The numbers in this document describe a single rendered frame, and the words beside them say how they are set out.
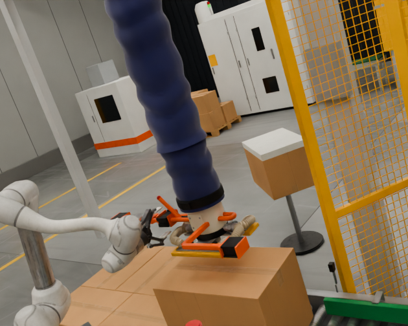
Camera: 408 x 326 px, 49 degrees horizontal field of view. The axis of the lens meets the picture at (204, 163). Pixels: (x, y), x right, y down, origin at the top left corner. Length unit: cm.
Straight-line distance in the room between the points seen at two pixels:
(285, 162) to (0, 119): 1002
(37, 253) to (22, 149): 1064
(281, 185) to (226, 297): 179
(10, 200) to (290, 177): 225
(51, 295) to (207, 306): 79
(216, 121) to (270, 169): 601
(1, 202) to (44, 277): 49
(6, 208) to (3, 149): 1060
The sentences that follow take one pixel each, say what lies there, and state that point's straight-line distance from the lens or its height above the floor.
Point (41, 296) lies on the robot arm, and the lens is 244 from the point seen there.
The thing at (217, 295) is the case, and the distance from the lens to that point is 206.
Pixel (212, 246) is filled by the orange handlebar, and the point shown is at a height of 123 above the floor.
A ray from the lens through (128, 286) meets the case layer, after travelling 335.
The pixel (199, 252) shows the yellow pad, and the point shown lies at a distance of 208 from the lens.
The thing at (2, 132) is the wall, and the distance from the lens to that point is 1275.
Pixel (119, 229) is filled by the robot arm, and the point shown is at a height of 139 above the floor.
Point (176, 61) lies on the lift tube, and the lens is 191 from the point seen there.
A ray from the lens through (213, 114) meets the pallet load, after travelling 948.
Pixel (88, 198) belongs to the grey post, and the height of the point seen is 56.
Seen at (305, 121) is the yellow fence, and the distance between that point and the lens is 214.
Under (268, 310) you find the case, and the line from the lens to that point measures 203.
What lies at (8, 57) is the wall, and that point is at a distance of 1325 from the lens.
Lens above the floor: 201
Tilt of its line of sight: 15 degrees down
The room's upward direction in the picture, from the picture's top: 18 degrees counter-clockwise
